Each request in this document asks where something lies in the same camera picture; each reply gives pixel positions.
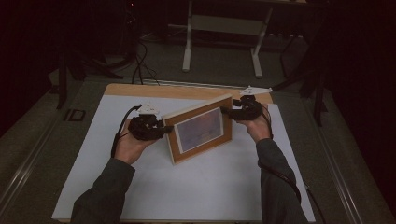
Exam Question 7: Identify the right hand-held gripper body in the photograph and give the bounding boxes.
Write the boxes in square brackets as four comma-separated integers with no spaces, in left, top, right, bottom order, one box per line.
[232,86,273,121]

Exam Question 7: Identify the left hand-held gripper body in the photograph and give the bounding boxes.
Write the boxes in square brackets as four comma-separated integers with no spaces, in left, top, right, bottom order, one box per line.
[128,104,165,141]

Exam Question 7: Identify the wooden picture frame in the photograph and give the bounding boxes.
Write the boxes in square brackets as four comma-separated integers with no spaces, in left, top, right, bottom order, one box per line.
[162,92,234,165]

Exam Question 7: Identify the person's right hand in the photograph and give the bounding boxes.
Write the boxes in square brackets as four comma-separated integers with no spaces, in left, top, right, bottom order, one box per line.
[236,105,273,144]

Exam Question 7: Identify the person's left hand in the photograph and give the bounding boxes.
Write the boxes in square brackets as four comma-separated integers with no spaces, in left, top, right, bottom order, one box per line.
[116,119,157,165]

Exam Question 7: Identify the black metal stand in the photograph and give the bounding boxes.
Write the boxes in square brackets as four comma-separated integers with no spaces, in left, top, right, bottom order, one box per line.
[55,50,125,110]
[266,31,330,127]

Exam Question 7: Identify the black floor socket cover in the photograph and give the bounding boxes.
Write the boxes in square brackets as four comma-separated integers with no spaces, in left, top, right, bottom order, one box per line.
[63,108,87,122]

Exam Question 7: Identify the white paper sheet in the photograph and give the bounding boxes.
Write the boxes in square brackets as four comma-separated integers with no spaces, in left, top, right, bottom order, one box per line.
[50,94,316,222]

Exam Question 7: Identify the dark equipment rack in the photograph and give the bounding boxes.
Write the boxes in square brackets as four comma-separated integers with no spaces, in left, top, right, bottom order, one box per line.
[118,0,141,63]

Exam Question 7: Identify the left hand-held gripper cable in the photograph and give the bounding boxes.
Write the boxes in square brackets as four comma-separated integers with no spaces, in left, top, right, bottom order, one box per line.
[110,105,143,159]

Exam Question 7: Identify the metal floor rail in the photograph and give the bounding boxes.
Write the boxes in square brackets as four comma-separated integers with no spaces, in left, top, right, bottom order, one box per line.
[303,92,365,224]
[0,115,64,208]
[141,78,250,91]

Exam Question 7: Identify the black floor cables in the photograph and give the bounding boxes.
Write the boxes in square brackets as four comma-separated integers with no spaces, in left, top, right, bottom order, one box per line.
[130,40,162,87]

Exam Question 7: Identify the white metal desk frame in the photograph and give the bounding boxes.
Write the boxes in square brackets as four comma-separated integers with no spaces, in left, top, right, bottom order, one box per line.
[181,0,276,78]

